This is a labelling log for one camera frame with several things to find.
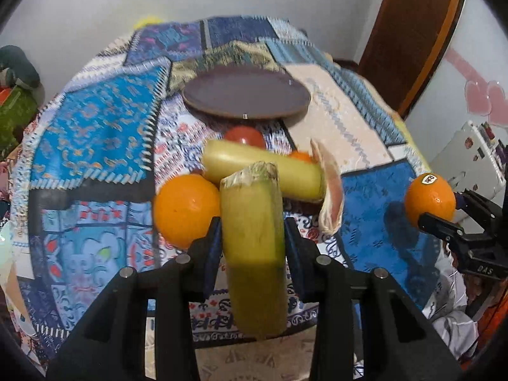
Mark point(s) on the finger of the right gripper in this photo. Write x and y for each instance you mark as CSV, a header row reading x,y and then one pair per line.
x,y
465,200
439,227

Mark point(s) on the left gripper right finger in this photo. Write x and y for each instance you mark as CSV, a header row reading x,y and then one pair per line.
x,y
369,311

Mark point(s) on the brown wooden wardrobe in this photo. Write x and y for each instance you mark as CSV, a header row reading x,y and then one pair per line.
x,y
406,44

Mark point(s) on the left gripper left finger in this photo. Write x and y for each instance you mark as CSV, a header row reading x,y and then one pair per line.
x,y
108,342

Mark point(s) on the yellow plush object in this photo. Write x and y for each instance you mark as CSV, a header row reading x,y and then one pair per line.
x,y
147,21

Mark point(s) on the blue patchwork bedspread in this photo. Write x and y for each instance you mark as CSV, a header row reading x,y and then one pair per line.
x,y
98,152

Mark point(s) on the orange without sticker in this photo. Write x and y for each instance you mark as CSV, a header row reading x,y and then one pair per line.
x,y
184,208

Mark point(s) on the white sliding wardrobe door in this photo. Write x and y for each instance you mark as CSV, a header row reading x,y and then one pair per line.
x,y
469,84

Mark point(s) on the dark purple round plate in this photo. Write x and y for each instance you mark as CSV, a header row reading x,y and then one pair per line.
x,y
243,92

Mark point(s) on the grey plush pillow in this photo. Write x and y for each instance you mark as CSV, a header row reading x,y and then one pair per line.
x,y
16,69

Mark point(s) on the pomelo peel segment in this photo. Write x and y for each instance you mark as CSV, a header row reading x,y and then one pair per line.
x,y
331,214

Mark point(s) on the red tomato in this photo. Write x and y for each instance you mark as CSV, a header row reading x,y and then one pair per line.
x,y
245,135

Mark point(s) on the orange with sticker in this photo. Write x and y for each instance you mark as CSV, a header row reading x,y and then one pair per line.
x,y
429,193

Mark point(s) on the orange sleeved forearm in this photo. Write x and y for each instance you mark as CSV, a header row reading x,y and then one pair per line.
x,y
494,314

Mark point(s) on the yellow sugarcane piece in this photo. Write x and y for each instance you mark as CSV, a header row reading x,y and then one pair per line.
x,y
298,180
254,248

